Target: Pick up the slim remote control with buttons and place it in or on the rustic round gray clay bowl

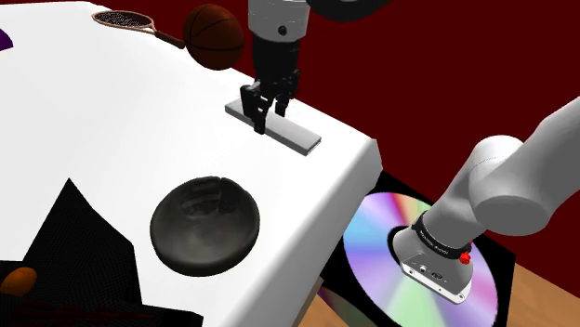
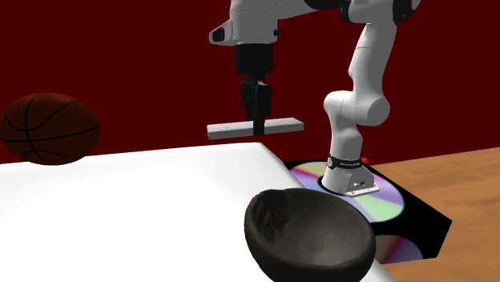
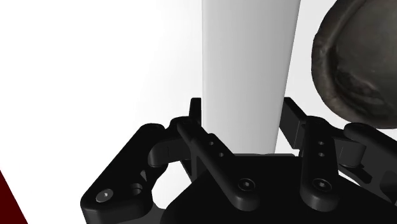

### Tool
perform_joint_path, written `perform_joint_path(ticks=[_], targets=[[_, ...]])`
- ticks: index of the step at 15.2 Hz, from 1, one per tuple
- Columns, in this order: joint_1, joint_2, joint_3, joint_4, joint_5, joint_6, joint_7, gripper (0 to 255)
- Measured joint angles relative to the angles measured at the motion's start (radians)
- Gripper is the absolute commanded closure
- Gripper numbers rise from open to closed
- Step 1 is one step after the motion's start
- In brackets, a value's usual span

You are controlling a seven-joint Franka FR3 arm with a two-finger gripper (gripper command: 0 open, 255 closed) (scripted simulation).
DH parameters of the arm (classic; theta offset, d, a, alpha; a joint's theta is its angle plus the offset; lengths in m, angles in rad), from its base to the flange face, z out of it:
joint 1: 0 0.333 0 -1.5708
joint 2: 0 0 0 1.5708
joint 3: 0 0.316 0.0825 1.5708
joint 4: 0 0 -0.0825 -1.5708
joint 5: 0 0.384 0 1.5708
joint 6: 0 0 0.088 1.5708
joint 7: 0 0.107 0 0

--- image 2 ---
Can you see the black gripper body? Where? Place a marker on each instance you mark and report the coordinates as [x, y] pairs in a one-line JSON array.
[[253, 58]]

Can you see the black rainbow-disc robot stand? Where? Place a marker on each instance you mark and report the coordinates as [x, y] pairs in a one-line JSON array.
[[422, 230]]

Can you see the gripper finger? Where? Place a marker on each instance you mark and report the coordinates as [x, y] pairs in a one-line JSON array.
[[264, 97], [247, 93]]

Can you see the dark grey bowl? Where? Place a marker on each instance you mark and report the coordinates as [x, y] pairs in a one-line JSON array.
[[312, 238]]

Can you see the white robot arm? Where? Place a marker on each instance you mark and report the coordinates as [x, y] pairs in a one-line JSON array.
[[367, 70]]

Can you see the brown basketball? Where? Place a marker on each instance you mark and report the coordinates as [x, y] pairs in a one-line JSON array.
[[47, 129]]

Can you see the grey bar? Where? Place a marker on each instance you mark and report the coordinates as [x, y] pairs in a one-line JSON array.
[[230, 130]]

